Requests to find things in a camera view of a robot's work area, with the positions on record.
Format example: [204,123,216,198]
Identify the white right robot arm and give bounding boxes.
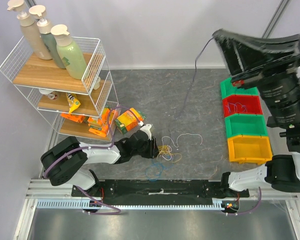
[212,29,300,197]

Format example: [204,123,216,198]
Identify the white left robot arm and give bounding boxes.
[40,130,159,197]

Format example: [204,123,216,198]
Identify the green storage bin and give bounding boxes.
[220,77,259,99]
[225,114,268,138]

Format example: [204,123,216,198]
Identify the light green pump bottle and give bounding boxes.
[51,24,87,80]

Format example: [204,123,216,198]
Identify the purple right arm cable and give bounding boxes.
[223,186,263,217]

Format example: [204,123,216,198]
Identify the beige pump bottle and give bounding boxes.
[7,0,52,61]

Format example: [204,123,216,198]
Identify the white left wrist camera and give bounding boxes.
[138,121,153,140]

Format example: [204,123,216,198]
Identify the white wire shelf rack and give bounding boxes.
[0,37,119,134]

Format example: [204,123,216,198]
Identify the white cable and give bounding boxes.
[161,133,204,162]

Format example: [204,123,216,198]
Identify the top green storage bin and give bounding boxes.
[220,77,259,99]

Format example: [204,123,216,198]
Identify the grey cable duct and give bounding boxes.
[36,199,229,211]

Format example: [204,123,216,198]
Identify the orange boxes on shelf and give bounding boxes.
[60,106,117,140]

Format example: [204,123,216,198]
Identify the grey-green pump bottle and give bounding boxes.
[29,5,66,69]

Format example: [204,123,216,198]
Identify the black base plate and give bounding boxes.
[71,178,251,206]

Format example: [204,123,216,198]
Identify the orange yellow crayon box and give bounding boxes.
[114,107,146,135]

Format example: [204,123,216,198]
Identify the white cup on shelf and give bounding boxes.
[39,88,60,100]

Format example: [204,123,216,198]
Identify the yellow storage bin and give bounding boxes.
[227,135,273,165]

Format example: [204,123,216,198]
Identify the red storage bin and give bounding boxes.
[222,94,263,118]

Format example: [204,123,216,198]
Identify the lower green storage bin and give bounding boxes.
[225,114,268,138]

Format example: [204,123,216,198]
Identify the yellow snack bag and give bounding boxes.
[65,92,81,114]

